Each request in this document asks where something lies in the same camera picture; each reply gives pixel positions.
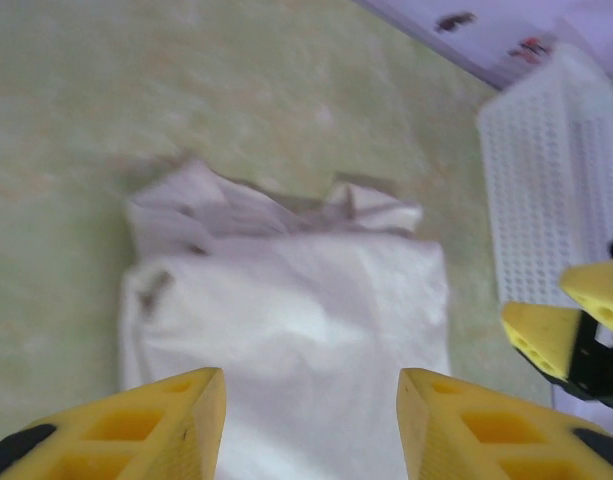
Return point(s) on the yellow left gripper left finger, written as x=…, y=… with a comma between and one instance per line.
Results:
x=136, y=440

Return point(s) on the white t-shirt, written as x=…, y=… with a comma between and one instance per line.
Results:
x=296, y=310

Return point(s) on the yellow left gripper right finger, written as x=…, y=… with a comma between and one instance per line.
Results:
x=486, y=440

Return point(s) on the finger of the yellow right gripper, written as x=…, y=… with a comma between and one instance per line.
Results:
x=603, y=295
x=546, y=335

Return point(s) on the white perforated plastic basket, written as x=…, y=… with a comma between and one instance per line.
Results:
x=536, y=200

